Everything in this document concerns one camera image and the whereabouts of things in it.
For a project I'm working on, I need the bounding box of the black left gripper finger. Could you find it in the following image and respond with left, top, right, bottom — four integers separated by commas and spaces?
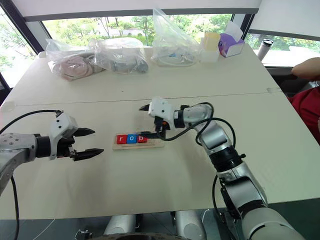
73, 127, 97, 138
72, 148, 105, 162

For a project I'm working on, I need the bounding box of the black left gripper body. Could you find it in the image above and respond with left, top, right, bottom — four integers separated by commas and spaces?
56, 135, 77, 159

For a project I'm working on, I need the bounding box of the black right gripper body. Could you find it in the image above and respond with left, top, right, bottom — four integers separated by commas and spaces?
153, 115, 171, 135

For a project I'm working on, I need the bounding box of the wooden letter tray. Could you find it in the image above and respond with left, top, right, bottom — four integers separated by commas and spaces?
112, 138, 166, 151

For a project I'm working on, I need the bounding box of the silver rounded robot leg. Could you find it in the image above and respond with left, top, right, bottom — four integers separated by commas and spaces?
174, 209, 208, 240
103, 213, 137, 236

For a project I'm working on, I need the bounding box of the plastic bag with grey items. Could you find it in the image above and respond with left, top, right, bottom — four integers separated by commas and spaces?
88, 37, 150, 76

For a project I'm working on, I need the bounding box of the plastic bag with pink items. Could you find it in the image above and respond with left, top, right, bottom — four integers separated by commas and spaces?
45, 38, 109, 81

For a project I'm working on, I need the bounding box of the tall clear plastic bag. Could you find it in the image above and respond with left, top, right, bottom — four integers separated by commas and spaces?
150, 8, 201, 68

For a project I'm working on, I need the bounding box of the small metal clip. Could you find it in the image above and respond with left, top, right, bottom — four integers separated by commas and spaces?
74, 228, 94, 240

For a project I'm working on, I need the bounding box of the translucent plastic container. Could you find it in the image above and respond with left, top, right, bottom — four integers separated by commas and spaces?
199, 36, 221, 64

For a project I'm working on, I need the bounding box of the yellow plastic cup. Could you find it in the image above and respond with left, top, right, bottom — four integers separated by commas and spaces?
204, 31, 222, 51

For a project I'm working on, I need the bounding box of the purple and white carton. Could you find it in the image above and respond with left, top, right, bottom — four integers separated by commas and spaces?
217, 21, 246, 59

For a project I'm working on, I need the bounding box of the white bottle with black cap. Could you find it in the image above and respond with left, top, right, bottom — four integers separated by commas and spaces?
257, 38, 275, 62

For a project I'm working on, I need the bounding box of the dark chair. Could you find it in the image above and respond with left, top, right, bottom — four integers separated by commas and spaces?
264, 65, 320, 99

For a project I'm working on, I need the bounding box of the person's red shirt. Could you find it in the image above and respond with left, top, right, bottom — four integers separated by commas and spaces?
287, 85, 320, 146

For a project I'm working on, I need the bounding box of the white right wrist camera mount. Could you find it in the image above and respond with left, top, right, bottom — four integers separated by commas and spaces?
147, 97, 176, 126

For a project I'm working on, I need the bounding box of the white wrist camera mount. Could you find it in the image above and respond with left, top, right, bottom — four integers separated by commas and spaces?
147, 97, 176, 126
48, 111, 79, 161

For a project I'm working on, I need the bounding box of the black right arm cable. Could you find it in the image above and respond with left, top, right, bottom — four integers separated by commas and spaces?
159, 101, 237, 155

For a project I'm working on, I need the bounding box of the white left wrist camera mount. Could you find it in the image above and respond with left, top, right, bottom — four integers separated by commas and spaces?
48, 111, 79, 161

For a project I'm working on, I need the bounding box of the thin white cable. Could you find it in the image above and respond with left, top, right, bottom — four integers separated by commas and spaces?
34, 216, 56, 240

